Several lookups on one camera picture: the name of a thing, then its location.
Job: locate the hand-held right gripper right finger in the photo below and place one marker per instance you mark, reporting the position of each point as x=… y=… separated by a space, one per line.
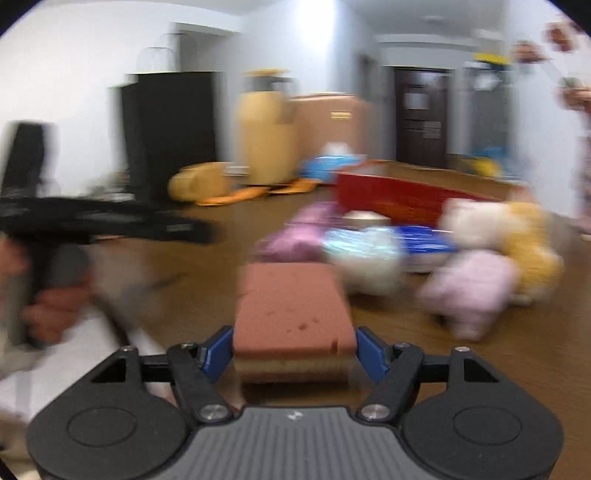
x=371 y=354

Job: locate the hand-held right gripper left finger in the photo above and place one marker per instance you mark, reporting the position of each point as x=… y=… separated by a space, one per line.
x=217 y=354

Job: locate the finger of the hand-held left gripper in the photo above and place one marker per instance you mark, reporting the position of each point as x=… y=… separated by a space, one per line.
x=184 y=229

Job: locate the brown sponge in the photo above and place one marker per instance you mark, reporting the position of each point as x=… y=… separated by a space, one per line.
x=291 y=314

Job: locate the clear plastic bag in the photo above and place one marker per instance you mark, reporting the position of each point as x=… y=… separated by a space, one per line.
x=367 y=263

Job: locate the red cardboard box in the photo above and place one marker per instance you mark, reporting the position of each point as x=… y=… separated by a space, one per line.
x=388 y=196

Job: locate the person's left hand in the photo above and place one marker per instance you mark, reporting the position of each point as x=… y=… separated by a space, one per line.
x=55 y=314

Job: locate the orange cloth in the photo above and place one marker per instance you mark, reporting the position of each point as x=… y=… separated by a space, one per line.
x=233 y=196
x=295 y=186

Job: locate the black cabinet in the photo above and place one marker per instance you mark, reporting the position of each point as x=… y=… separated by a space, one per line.
x=168 y=134

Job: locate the purple packet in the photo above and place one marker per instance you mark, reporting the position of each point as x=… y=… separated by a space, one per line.
x=291 y=244
x=316 y=214

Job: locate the blue packet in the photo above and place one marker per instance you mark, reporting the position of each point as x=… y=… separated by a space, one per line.
x=427 y=242

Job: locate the blue tissue pack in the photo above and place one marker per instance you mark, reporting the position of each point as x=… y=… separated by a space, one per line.
x=330 y=166

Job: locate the white plush toy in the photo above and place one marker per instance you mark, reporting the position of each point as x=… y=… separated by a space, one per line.
x=471 y=224

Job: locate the yellow plush toy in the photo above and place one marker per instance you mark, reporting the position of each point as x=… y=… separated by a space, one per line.
x=535 y=254

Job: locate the pile of colourful packets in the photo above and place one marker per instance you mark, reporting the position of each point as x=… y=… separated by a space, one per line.
x=482 y=164

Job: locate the dark wooden door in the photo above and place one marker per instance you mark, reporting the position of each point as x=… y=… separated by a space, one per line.
x=422 y=120

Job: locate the grey refrigerator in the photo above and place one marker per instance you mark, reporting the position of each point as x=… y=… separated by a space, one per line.
x=487 y=115

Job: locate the patterned grey vase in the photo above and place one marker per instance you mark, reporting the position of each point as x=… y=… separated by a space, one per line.
x=585 y=180

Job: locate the yellow box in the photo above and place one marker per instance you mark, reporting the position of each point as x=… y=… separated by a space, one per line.
x=491 y=58

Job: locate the pink artificial flowers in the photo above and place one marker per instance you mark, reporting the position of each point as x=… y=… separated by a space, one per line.
x=561 y=34

